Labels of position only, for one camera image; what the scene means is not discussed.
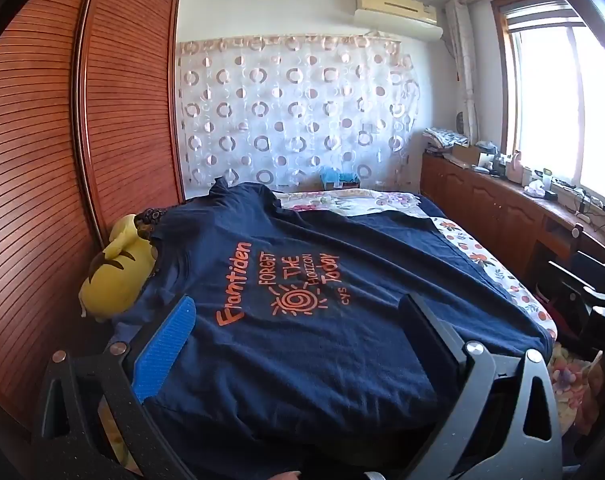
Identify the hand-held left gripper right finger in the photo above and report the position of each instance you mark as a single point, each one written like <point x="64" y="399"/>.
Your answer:
<point x="427" y="325"/>

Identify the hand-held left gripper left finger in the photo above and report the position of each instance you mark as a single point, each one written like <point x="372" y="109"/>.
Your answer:
<point x="165" y="350"/>

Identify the navy T-shirt orange print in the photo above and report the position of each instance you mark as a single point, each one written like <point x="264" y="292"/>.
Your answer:
<point x="307" y="360"/>

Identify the person's left hand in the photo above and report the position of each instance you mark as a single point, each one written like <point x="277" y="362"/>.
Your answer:
<point x="285" y="476"/>

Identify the black chair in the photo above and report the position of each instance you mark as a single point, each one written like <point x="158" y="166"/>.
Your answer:
<point x="562" y="300"/>

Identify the pink floral cloth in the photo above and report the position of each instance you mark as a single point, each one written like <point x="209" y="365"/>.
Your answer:
<point x="574" y="380"/>

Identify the yellow plush toy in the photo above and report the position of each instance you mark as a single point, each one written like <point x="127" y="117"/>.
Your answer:
<point x="117" y="270"/>

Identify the dark circle-patterned folded cloth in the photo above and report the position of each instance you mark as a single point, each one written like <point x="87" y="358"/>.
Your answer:
<point x="150" y="217"/>

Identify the wooden sideboard cabinet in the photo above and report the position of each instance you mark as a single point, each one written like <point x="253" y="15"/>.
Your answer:
<point x="482" y="195"/>

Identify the floral rose blanket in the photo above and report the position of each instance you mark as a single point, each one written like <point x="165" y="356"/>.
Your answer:
<point x="332" y="202"/>

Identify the pink bottle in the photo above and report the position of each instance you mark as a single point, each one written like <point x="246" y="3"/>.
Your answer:
<point x="515" y="167"/>

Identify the blue tissue pack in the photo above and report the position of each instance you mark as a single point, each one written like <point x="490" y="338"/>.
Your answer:
<point x="340" y="177"/>

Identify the cardboard box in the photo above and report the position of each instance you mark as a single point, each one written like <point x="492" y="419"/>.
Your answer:
<point x="467" y="154"/>

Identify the folded patterned cloth stack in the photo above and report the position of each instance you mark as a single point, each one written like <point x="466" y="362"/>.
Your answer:
<point x="445" y="137"/>

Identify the window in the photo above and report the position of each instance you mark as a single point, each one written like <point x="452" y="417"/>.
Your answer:
<point x="547" y="100"/>

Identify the circle-patterned sheer curtain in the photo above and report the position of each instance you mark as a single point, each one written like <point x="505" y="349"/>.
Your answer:
<point x="292" y="110"/>

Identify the white wrapped pipe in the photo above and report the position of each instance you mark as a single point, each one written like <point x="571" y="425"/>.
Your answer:
<point x="462" y="60"/>

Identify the wall air conditioner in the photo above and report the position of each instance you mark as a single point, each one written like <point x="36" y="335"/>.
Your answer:
<point x="397" y="10"/>

